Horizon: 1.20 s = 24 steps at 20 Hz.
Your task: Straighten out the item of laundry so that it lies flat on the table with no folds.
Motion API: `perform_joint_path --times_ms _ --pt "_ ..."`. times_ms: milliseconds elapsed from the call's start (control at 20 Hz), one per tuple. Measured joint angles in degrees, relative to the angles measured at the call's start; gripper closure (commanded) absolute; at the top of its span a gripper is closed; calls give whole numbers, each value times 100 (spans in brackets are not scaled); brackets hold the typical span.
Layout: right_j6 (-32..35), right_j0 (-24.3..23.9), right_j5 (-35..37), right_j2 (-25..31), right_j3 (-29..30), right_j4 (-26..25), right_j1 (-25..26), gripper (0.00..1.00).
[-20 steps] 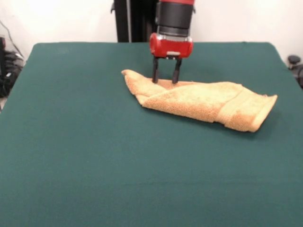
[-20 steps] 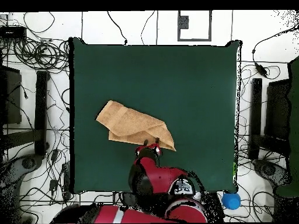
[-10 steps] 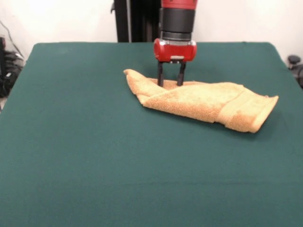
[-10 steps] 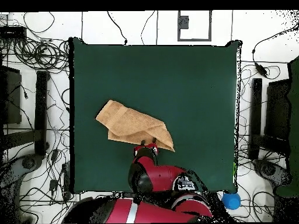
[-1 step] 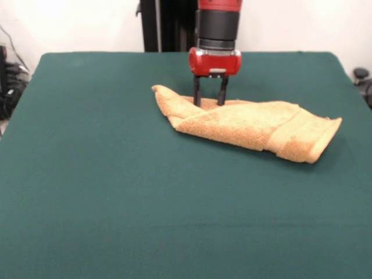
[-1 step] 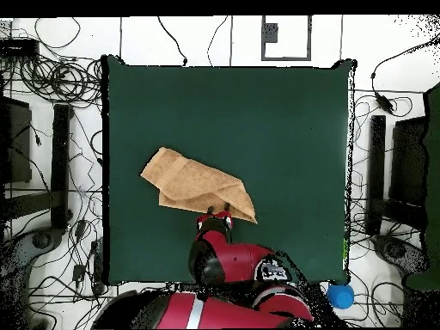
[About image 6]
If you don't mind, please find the thin black cable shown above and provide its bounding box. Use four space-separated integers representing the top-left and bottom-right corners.
206 15 229 66

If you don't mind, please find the tan terry towel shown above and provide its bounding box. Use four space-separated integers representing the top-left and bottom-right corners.
139 146 258 224

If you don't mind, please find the small dark grey box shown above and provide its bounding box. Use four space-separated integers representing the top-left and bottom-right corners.
264 22 278 44

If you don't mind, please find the black upright bar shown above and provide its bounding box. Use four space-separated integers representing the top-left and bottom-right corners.
364 114 387 236
50 103 74 229

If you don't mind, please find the dark stand base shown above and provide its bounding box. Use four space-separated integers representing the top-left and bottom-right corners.
372 235 427 276
0 226 64 276

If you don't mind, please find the black cable with plug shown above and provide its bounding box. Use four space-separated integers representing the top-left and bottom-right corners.
156 15 188 66

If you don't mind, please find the black flat box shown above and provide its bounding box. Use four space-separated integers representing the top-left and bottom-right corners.
0 38 40 59

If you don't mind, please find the grey square floor frame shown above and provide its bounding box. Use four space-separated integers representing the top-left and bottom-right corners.
260 15 313 62

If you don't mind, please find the black power adapter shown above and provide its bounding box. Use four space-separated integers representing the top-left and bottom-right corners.
374 91 394 114

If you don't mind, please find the blue round container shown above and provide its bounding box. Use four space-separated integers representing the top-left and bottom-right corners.
326 283 355 309

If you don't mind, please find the dark green table cloth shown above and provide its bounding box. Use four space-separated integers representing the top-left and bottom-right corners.
101 54 357 286

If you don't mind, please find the coiled black cable bundle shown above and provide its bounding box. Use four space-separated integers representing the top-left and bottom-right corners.
18 56 104 104

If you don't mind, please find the black flat panel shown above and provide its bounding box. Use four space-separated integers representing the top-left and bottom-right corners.
0 95 33 183
389 116 429 207

